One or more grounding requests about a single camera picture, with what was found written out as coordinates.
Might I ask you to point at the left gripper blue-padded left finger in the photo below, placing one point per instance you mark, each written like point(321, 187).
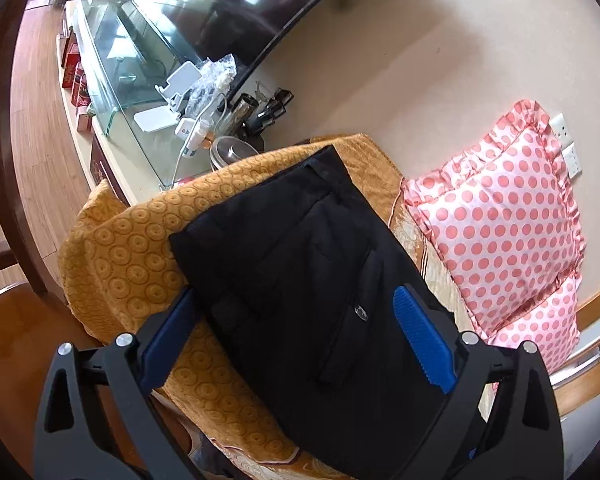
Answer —
point(73, 438)

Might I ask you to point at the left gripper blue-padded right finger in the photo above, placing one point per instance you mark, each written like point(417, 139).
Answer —
point(500, 418)

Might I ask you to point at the black pants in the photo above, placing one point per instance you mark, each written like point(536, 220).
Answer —
point(295, 277)

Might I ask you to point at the right pink polka-dot pillow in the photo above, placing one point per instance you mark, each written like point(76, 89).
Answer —
point(552, 326)

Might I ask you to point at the pink polka-dot pillow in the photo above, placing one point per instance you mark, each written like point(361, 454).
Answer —
point(552, 326)
point(502, 217)

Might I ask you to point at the dark wooden chair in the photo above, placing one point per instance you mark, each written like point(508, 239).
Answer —
point(36, 326)

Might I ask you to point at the golden circle-pattern blanket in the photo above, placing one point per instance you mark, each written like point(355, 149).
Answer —
point(117, 268)

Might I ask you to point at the cream floral bed sheet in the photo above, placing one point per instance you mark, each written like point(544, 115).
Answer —
point(430, 269)

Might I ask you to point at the left pink polka-dot pillow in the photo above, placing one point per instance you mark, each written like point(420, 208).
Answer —
point(502, 217)

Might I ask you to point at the round metal tin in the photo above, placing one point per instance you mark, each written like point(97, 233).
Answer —
point(226, 150)

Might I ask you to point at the glass top tv stand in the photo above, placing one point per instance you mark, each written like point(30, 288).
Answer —
point(129, 48)

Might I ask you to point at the steel thermos cup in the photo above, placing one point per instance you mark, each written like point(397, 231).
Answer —
point(242, 109)

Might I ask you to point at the red boxes on shelf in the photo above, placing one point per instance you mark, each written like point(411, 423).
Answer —
point(73, 81)

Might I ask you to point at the white phone stand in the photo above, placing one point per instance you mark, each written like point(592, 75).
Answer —
point(177, 87)

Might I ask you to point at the clear plastic bag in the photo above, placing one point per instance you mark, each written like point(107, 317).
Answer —
point(215, 77)

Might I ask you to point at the wooden door frame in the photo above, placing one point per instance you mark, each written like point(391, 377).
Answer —
point(578, 380)

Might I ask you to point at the white wall socket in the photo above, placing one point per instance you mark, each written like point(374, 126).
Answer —
point(567, 146)

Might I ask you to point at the white charger with cable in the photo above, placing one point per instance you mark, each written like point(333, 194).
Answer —
point(195, 129)

